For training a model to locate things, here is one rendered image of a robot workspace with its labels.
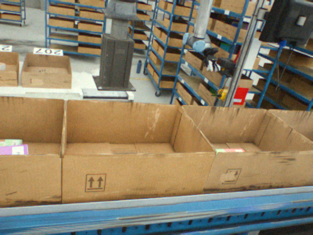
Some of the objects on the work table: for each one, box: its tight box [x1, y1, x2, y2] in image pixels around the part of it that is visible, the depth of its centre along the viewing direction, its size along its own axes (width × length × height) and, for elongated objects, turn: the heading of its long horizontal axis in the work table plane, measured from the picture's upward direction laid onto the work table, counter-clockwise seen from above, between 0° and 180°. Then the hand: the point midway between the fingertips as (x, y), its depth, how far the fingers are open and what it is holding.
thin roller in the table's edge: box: [83, 93, 127, 98], centre depth 164 cm, size 2×28×2 cm, turn 92°
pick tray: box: [21, 53, 72, 89], centre depth 169 cm, size 28×38×10 cm
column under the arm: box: [92, 33, 136, 91], centre depth 174 cm, size 26×26×33 cm
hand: (216, 69), depth 187 cm, fingers open, 5 cm apart
